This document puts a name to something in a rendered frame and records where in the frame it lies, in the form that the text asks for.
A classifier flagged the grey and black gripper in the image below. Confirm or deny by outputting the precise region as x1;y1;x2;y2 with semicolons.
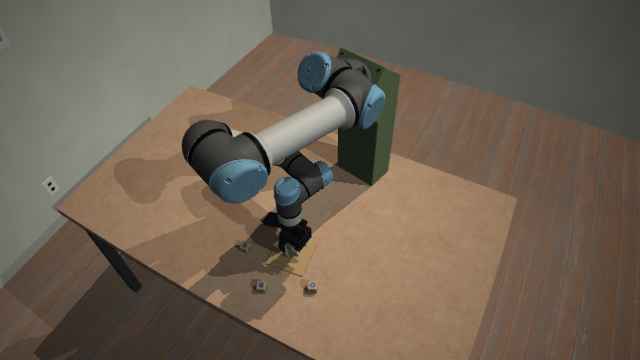
278;219;312;258

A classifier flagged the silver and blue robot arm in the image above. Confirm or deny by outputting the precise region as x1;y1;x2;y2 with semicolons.
182;51;385;229

